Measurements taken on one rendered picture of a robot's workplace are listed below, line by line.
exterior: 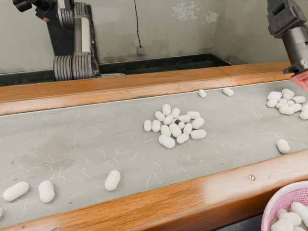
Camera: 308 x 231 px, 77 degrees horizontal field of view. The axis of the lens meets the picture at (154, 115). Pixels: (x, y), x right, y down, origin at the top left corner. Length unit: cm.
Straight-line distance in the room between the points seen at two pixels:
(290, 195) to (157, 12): 236
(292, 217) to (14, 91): 66
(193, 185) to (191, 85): 37
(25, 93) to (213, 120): 49
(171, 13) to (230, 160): 235
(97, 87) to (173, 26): 218
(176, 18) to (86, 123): 232
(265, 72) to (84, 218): 72
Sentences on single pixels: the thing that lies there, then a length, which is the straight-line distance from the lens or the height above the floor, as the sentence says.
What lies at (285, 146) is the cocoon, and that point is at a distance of 48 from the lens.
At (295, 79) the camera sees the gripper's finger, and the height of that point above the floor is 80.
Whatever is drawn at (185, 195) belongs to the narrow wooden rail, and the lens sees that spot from 32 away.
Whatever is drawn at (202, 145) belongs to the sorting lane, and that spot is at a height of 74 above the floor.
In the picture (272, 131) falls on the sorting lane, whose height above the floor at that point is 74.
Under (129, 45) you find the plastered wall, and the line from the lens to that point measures 252.
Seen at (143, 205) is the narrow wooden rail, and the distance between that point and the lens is 31.
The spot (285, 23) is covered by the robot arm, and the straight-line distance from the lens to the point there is 75.
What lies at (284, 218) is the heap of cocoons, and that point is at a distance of 39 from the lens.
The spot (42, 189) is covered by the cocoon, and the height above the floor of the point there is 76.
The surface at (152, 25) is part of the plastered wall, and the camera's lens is 256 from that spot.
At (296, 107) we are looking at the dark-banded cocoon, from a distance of 65.
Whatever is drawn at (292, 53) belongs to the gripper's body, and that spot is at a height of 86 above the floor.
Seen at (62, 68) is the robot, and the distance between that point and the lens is 71.
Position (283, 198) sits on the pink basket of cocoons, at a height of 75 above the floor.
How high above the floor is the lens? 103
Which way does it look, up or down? 36 degrees down
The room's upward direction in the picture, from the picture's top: 3 degrees clockwise
